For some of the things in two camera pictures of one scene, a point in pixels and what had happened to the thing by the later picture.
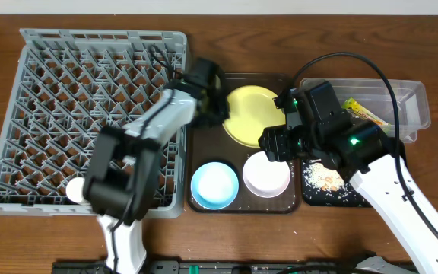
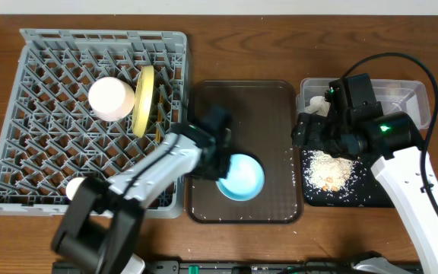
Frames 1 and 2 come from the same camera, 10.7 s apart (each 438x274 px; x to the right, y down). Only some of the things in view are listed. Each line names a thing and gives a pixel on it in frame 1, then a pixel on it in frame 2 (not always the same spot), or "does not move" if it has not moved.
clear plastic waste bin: x=374 y=94 does not move
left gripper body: x=214 y=106 -> x=217 y=165
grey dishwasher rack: x=69 y=86 does not move
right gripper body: x=288 y=146 -> x=318 y=136
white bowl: x=264 y=178 -> x=111 y=99
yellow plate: x=252 y=109 -> x=144 y=101
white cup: x=74 y=189 does not move
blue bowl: x=214 y=186 -> x=245 y=180
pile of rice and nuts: x=317 y=174 does not move
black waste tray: x=347 y=197 does not move
